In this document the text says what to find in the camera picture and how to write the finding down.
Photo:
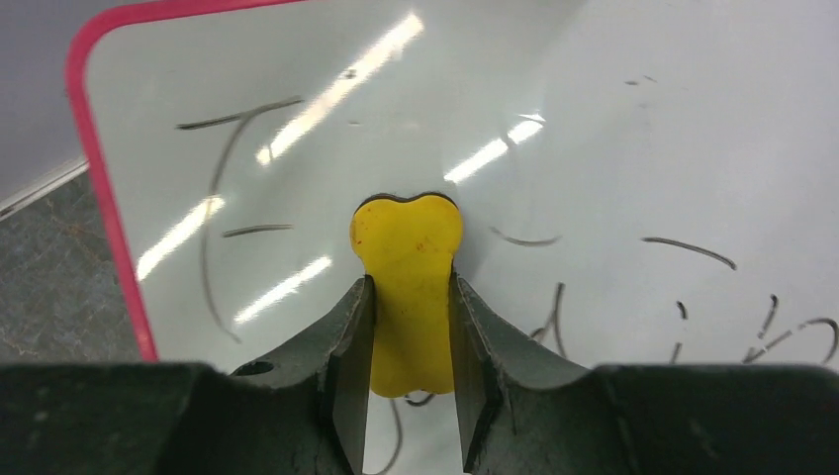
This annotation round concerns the yellow bone-shaped eraser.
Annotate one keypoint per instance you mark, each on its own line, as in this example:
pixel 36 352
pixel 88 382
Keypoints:
pixel 407 246

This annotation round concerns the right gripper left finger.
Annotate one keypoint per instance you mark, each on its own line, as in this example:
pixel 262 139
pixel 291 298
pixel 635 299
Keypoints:
pixel 310 414

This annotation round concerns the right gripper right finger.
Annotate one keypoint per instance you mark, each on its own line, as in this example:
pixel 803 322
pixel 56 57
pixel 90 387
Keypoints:
pixel 504 386

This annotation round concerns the pink framed whiteboard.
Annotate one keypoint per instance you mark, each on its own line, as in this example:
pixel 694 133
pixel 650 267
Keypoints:
pixel 648 189

